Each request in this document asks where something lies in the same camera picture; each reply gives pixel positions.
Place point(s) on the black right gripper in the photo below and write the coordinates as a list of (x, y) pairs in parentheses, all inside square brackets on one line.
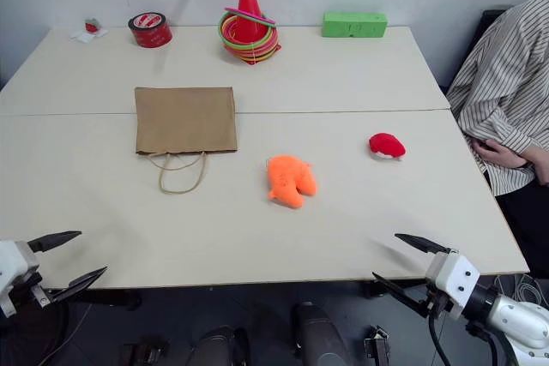
[(438, 304)]

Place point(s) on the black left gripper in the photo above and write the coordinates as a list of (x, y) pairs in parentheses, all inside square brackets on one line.
[(29, 291)]

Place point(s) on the person's bare forearm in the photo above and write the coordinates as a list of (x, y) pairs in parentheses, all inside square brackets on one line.
[(541, 164)]

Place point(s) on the person's bare hand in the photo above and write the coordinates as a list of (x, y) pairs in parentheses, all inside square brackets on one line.
[(502, 155)]

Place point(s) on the large dark rounded shape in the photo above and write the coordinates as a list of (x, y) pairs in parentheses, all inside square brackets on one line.
[(319, 336)]

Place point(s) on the small dark boxy shape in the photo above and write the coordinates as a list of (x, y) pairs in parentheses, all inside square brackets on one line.
[(143, 351)]

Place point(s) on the red plush toy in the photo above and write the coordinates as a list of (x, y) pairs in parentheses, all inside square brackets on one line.
[(386, 144)]

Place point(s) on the orange plush toy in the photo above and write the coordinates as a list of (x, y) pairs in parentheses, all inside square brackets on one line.
[(287, 179)]

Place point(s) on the person in striped shirt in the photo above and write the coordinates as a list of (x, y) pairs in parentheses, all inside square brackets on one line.
[(502, 83)]

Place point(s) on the small red and white wrapper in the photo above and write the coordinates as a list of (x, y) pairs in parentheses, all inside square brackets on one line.
[(89, 29)]

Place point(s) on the red tape roll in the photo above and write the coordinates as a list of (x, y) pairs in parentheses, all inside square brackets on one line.
[(150, 31)]

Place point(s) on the green rectangular box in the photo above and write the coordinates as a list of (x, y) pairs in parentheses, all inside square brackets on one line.
[(354, 24)]

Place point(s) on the red traffic cone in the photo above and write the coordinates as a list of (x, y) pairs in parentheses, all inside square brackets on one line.
[(248, 10)]

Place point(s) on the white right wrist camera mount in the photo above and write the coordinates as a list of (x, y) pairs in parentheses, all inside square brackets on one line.
[(454, 276)]

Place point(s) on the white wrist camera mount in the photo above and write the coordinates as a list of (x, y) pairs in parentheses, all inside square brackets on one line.
[(454, 276), (13, 263)]

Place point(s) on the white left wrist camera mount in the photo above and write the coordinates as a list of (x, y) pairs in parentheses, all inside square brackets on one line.
[(13, 263)]

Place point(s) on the small dark metal bracket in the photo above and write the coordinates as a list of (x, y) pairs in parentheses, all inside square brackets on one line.
[(377, 342)]

